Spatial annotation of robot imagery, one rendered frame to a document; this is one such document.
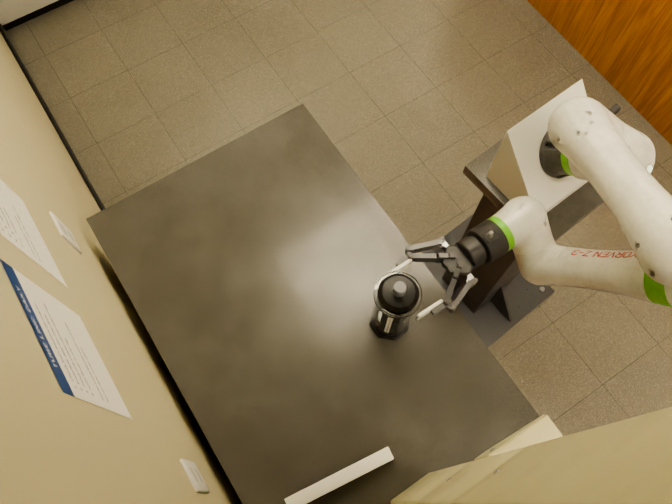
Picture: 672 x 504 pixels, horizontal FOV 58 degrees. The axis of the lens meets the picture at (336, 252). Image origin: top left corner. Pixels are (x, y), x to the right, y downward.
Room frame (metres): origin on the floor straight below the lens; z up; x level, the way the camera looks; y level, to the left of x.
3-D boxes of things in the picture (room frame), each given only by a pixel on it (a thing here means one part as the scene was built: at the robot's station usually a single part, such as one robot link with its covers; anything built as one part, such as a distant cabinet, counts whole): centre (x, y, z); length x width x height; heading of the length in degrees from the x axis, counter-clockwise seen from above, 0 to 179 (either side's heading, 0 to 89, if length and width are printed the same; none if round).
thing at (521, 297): (0.86, -0.59, 0.45); 0.48 x 0.48 x 0.90; 39
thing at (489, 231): (0.57, -0.36, 1.12); 0.09 x 0.06 x 0.12; 34
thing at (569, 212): (0.86, -0.59, 0.92); 0.32 x 0.32 x 0.04; 39
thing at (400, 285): (0.42, -0.14, 1.18); 0.09 x 0.09 x 0.07
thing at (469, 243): (0.53, -0.30, 1.11); 0.09 x 0.08 x 0.07; 124
